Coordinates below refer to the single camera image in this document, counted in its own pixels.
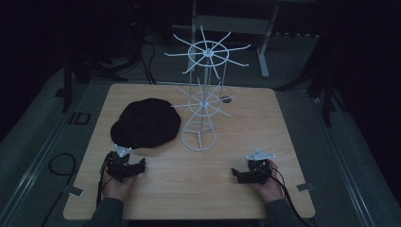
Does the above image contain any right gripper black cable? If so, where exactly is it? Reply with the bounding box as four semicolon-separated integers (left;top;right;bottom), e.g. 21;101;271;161
256;165;317;227

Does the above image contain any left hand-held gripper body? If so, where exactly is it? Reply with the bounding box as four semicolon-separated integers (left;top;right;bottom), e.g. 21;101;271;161
104;144;137;183

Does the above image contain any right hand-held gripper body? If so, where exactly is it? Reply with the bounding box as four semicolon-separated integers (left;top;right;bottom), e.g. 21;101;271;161
245;148;273;185

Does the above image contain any black rectangular floor frame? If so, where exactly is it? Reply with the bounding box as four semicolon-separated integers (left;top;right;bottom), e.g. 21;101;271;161
68;111;93;126

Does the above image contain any grey tape piece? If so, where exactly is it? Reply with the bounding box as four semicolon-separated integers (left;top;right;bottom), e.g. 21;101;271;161
296;182;315;192
63;184;85;198

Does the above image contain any person's left hand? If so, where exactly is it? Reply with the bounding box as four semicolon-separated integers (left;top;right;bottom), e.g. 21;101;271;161
99;166;137;201

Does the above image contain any person's right hand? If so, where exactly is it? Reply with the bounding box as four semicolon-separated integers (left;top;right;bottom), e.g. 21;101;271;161
251;159;286;203

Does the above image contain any black stand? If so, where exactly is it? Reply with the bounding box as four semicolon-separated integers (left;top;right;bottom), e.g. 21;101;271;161
273;31;348;128
61;18;158;114

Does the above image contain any black floor cable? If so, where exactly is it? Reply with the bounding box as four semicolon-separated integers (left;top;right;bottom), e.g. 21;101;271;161
40;152;78;227

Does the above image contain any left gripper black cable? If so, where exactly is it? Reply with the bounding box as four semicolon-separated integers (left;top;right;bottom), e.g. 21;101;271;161
96;174;115;208

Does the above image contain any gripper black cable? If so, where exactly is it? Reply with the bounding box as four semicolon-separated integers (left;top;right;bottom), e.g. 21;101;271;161
96;174;115;208
256;165;317;227

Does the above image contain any white wire hat rack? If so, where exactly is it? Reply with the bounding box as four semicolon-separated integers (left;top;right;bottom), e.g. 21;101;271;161
164;25;252;152

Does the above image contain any black hat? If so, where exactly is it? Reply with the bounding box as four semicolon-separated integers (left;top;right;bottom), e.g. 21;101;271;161
110;97;183;149

